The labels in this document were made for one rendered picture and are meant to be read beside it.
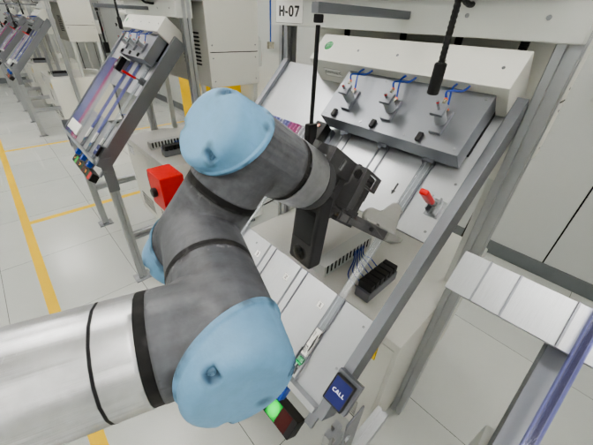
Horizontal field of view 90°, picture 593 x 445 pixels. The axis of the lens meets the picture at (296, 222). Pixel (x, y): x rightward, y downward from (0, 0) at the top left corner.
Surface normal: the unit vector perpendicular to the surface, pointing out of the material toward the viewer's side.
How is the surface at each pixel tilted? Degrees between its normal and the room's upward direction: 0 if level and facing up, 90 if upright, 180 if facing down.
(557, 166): 90
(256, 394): 90
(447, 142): 45
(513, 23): 90
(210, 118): 55
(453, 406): 0
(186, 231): 21
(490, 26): 90
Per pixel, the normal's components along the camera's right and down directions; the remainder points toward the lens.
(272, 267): -0.48, -0.34
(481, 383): 0.04, -0.83
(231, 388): 0.40, 0.53
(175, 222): -0.50, -0.56
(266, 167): 0.58, 0.60
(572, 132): -0.73, 0.36
